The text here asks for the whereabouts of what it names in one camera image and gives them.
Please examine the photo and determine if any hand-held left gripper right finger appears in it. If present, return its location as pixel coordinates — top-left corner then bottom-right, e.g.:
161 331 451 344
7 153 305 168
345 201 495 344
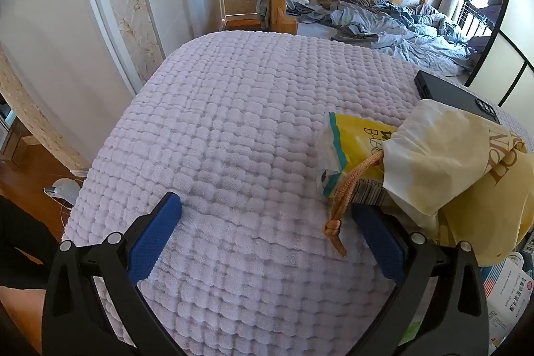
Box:
350 203 490 356

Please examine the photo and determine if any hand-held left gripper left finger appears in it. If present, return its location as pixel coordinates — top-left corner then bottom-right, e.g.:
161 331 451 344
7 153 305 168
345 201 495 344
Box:
42 191 184 356

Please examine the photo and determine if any yellow tissue packet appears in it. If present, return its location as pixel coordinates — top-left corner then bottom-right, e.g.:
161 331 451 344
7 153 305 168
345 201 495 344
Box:
319 112 399 207

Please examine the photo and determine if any person's leg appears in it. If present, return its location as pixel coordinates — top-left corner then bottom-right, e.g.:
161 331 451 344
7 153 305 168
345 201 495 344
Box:
0 195 61 356

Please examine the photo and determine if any white printed medicine box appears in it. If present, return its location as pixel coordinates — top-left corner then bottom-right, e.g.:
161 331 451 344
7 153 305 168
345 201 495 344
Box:
480 256 534 356

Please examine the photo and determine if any lavender quilted blanket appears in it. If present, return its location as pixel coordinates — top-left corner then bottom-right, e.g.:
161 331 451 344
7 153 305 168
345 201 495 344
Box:
62 30 534 356

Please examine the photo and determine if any black phone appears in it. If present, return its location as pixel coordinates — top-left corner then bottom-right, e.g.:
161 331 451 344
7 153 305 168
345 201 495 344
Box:
414 70 499 125

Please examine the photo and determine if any blue crumpled duvet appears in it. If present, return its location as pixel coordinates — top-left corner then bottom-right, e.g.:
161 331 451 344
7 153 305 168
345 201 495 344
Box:
286 0 493 69

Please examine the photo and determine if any black framed sliding screen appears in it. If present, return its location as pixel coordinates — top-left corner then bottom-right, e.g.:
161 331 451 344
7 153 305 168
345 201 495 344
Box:
463 0 534 106

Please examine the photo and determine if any black window railing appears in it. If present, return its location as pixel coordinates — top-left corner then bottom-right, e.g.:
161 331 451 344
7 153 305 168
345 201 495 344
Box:
459 0 501 37

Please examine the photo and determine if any white corded device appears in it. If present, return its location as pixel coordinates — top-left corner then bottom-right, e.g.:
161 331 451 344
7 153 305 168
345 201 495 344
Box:
44 178 82 207

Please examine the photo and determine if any yellow drawstring cloth bag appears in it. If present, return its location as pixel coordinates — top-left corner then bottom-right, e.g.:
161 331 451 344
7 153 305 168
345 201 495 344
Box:
323 99 534 267

